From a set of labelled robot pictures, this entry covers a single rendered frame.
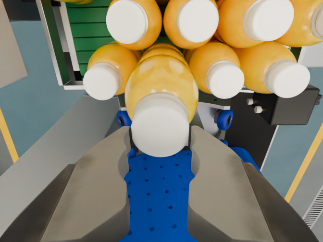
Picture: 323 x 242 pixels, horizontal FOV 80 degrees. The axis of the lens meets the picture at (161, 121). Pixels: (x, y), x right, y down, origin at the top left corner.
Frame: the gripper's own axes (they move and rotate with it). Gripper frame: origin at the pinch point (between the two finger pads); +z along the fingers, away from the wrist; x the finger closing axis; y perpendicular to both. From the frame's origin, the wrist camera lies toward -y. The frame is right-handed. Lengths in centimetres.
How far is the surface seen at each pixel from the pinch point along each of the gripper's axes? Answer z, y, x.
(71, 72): 30.0, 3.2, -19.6
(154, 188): 12.4, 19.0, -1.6
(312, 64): 33.6, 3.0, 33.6
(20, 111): 120, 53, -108
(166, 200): 9.9, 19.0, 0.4
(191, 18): 9.8, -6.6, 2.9
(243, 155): 95, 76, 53
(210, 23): 9.8, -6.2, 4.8
